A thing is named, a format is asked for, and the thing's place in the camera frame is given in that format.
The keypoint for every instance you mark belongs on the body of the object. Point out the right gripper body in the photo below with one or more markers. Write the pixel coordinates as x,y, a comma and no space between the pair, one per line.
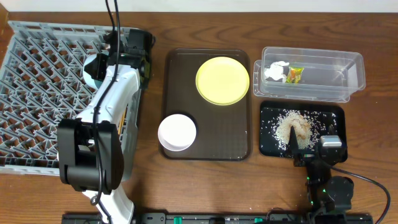
306,156

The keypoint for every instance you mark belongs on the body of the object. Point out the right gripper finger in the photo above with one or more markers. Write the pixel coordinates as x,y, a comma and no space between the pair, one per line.
292,146
331,130

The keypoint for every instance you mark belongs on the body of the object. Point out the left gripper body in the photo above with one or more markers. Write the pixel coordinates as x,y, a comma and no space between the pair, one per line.
101,65

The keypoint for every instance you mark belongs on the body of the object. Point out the pile of rice scraps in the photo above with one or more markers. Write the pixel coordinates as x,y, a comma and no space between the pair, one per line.
309,126

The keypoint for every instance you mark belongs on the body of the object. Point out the light blue bowl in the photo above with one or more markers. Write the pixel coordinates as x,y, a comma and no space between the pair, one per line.
90,72

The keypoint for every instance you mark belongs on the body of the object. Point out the green snack wrapper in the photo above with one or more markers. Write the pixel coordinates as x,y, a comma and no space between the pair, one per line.
294,74

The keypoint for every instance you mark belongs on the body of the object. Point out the wooden chopstick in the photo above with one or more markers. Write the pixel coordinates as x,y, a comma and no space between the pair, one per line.
122,120

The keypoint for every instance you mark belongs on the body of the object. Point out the white tissue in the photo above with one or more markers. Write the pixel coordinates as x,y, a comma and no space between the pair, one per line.
276,71

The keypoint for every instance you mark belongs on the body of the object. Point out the white round bowl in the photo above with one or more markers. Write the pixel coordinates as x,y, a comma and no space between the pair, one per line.
177,132

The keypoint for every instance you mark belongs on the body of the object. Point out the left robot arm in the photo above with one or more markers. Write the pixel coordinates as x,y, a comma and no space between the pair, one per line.
94,156

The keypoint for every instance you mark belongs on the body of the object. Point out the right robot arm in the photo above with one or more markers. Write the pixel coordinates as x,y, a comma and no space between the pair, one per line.
330,195

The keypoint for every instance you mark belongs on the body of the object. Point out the black rectangular tray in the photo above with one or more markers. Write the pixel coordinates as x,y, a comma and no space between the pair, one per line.
264,145

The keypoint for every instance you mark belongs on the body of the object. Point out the clear plastic bin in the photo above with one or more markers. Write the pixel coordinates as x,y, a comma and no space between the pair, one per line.
329,75

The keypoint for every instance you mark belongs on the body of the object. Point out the dark brown serving tray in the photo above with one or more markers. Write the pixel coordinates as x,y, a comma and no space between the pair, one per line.
223,132

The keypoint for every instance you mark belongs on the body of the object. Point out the yellow round plate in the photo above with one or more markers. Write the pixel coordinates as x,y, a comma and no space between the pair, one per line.
222,81

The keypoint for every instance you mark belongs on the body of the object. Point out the grey plastic dish rack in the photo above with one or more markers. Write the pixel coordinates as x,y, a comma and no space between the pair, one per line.
41,84

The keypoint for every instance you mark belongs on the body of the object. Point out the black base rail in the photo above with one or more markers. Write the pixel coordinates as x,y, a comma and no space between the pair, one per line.
155,218

